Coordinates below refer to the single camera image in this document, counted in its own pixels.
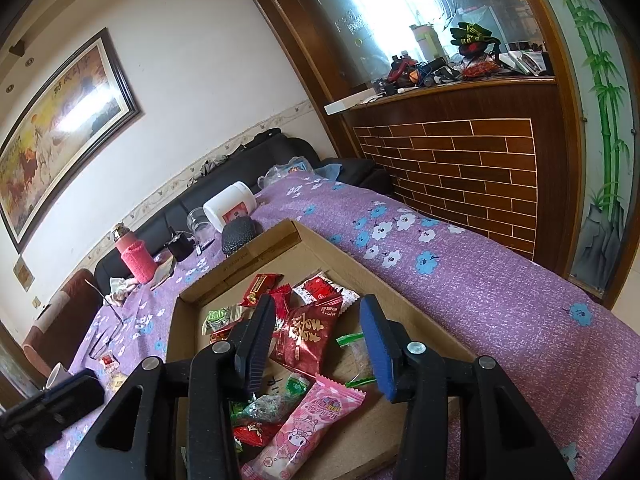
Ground yellow biscuit clear packet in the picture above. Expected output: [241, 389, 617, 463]
[107, 372, 128, 393]

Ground green foil snack bag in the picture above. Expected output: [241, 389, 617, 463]
[231, 373, 310, 427]

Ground pale green white packet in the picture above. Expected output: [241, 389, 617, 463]
[201, 304, 246, 336]

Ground clear green-edged cookie packet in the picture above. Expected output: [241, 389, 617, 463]
[336, 333, 376, 388]

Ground pink cartoon snack packet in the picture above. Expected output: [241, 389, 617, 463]
[241, 375, 367, 480]

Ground dark red foil snack bag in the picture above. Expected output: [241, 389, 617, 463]
[270, 295, 342, 377]

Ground small red candy packet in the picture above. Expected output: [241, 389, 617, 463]
[240, 273, 283, 308]

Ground red white snack packet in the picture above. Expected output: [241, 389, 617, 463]
[293, 271, 360, 315]

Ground white ceramic mug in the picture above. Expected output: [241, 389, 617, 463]
[46, 363, 72, 390]

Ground small white red packet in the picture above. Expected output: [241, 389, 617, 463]
[99, 352, 120, 375]

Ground brown chair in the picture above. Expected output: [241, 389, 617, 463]
[22, 269, 103, 377]

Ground purple floral tablecloth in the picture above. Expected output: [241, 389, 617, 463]
[41, 171, 640, 480]

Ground black rimmed eyeglasses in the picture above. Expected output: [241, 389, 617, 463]
[88, 286, 127, 361]

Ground shallow cardboard box tray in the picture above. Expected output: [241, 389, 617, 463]
[167, 220, 474, 479]

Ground white crumpled cloth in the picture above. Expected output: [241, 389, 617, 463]
[105, 278, 139, 307]

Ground small notebook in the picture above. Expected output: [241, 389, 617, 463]
[149, 255, 176, 290]

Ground pink knit-sleeved thermos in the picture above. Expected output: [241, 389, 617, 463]
[112, 222, 157, 284]

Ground small black lighter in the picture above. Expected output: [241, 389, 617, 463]
[196, 238, 216, 255]

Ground clear glass cup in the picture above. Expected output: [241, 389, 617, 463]
[186, 207, 216, 244]

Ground black textured glasses case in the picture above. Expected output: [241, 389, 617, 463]
[221, 216, 262, 257]

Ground white plastic jar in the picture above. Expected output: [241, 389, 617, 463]
[203, 181, 257, 233]

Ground wooden brick-pattern counter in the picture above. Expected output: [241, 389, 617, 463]
[344, 78, 565, 273]

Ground black leather sofa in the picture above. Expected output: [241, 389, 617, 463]
[93, 128, 396, 291]

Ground framed horse painting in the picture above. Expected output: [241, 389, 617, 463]
[1, 28, 141, 252]

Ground white flat box on counter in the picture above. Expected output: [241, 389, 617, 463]
[324, 88, 378, 115]

